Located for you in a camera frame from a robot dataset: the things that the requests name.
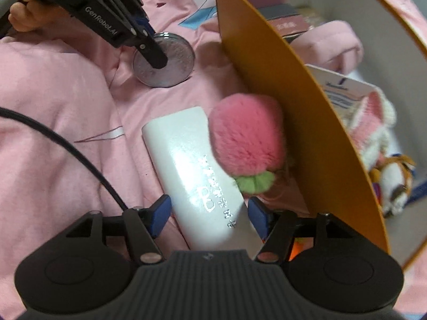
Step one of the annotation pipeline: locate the orange cardboard box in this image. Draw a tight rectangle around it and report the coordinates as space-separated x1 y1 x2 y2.
213 0 427 270

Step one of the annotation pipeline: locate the long white box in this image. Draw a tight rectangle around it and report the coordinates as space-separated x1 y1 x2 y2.
142 107 265 261

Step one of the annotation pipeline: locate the grey and pink small box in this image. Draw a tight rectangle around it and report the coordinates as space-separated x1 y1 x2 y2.
258 3 313 38

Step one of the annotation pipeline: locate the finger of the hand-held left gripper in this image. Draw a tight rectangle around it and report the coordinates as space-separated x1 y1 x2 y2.
100 0 157 39
117 28 168 70

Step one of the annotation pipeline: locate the calico cat plush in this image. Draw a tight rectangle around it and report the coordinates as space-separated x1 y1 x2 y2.
369 153 418 219

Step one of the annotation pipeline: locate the pink printed blanket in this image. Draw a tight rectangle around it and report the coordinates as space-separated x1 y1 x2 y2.
0 0 427 310

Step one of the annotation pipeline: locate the person's left hand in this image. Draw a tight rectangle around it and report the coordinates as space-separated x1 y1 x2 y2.
8 0 69 32

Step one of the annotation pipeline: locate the white plastic packet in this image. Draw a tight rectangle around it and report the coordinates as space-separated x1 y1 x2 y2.
305 63 381 118

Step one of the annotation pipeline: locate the pink fluffy strawberry pompom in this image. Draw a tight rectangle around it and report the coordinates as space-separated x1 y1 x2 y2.
207 93 288 194

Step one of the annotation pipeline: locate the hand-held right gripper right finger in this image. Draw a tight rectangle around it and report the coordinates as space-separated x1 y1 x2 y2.
248 197 356 263

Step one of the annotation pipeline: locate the black cable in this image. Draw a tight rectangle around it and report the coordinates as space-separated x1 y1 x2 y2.
0 107 131 212

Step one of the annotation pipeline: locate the pink cloth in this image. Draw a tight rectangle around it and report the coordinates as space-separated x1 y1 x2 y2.
290 20 365 74

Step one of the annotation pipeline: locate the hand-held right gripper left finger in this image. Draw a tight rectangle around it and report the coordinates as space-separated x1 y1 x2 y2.
65 194 172 265

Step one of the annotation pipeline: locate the white crocheted bunny plush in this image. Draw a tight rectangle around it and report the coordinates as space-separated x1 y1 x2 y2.
343 91 398 171

